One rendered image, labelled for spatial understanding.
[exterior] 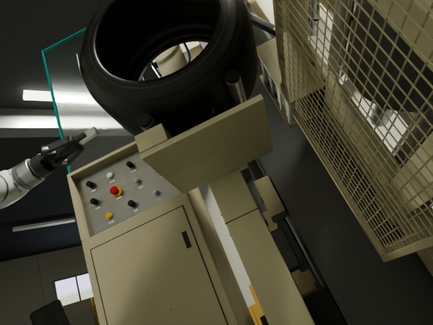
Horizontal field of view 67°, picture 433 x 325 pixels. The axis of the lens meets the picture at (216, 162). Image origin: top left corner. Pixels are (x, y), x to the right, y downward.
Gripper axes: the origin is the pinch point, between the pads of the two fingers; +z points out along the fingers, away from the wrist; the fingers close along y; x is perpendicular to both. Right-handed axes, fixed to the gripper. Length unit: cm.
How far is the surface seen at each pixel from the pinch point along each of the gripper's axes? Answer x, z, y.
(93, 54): -15.0, 17.2, -13.1
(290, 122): 20, 66, 36
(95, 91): -4.2, 11.7, -10.3
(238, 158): 29, 39, 18
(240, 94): 21, 48, -4
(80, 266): -267, -425, 725
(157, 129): 20.8, 22.5, -10.6
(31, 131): -254, -146, 227
